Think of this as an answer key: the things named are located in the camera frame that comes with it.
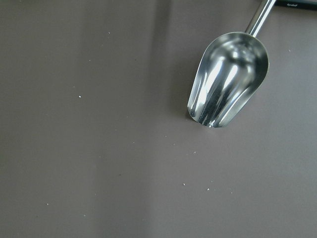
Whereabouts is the steel scoop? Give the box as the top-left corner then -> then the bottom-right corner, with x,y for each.
187,0 -> 275,128

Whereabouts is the black box edge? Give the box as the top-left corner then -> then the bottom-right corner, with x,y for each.
275,0 -> 317,10

